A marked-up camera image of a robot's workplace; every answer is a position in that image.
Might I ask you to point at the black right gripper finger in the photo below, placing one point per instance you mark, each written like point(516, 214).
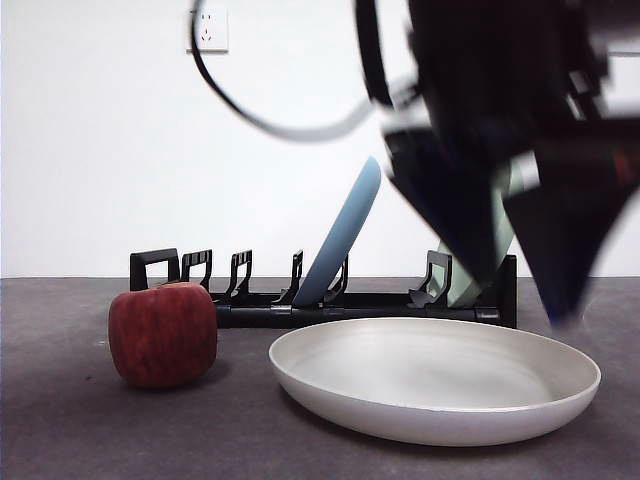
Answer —
point(450, 200)
point(565, 235)

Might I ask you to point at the pale yellow plate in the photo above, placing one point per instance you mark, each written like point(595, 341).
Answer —
point(425, 370)

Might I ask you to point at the red apple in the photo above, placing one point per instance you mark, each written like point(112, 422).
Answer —
point(162, 335)

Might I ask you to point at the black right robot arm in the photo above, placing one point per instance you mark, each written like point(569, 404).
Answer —
point(500, 60)

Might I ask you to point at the green plate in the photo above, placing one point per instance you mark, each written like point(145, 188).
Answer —
point(456, 292)

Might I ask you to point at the blue plate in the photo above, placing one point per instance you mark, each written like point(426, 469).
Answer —
point(345, 235)

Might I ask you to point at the black plate rack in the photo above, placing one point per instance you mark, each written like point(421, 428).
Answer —
point(250, 317)

